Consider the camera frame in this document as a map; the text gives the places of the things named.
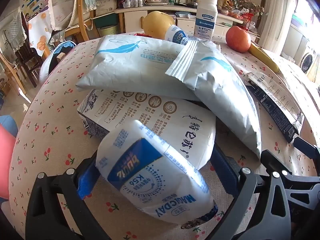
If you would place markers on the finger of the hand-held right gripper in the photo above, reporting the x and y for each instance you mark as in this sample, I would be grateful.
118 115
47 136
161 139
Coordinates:
305 170
306 148

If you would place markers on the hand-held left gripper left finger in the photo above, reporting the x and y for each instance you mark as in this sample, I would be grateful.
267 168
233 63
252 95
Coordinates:
86 180

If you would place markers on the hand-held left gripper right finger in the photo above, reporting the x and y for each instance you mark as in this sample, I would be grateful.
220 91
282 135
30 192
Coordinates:
225 175

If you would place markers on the silver black foil packet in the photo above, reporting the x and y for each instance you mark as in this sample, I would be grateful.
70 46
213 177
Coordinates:
277 100

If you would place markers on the white blue milk pouch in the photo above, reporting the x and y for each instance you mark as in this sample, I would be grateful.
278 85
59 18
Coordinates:
155 175

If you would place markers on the pink plastic bucket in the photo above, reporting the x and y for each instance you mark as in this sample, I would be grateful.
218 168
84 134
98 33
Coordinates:
6 165

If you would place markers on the white wet wipes pack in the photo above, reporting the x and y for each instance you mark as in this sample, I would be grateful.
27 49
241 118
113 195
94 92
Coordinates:
135 65
220 85

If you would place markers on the white milk carton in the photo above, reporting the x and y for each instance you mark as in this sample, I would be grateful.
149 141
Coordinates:
150 115

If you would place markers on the small white plastic bottle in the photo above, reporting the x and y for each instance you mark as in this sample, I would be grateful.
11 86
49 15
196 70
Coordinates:
176 35

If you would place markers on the cherry print tablecloth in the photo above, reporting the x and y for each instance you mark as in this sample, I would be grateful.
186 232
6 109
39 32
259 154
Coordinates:
50 120

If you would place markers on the white washing machine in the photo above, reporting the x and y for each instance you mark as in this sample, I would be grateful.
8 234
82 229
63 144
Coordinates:
310 60

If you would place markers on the person's leg blue trousers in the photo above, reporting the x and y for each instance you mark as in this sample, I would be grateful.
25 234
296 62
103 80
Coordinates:
7 123

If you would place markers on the yellow banana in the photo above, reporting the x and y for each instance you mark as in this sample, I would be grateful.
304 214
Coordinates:
265 56

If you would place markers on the cat print chair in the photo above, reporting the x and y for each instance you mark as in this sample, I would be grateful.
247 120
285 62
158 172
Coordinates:
53 60

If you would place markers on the light wooden chair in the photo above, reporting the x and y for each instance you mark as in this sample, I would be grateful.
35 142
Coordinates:
10 77

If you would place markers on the red apple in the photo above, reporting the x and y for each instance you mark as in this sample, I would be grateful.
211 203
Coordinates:
238 39

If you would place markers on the dark wooden chair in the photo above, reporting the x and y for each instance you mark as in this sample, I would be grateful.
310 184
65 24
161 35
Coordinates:
27 57

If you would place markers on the red plastic bag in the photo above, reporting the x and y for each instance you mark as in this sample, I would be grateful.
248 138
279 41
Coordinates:
250 21

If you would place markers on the white curtain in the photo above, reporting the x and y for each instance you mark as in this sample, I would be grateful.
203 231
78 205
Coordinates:
277 10

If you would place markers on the light green waste bin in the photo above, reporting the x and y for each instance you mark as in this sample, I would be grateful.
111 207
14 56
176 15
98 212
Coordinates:
107 31

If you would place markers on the dining table orange-print cloth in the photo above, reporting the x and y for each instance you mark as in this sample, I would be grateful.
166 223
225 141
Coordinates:
40 32

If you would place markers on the dried flower arrangement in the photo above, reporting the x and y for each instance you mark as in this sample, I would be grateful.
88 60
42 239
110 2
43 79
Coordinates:
250 3

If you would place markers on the wooden chair with cushion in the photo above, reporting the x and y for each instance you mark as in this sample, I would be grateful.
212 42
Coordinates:
80 22

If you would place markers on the tall white blue-label bottle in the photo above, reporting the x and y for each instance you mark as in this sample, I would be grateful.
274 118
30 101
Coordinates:
205 17

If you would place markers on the dark green storage box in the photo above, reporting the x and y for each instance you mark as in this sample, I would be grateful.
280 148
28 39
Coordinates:
106 20

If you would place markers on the brown snack bag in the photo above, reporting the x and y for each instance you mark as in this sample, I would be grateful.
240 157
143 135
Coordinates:
225 5

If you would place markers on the yellow pear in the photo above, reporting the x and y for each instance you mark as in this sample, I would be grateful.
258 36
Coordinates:
157 25

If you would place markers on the white television cabinet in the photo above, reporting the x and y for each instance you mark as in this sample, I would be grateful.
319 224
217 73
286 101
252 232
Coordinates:
135 17

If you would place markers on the white lace food cover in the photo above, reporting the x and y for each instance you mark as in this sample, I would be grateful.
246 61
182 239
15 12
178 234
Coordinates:
62 5

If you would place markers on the white printed sack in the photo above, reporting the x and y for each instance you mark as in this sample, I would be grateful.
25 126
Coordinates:
106 2

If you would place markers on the pack of small silver bottles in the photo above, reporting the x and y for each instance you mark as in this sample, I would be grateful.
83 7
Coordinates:
133 2

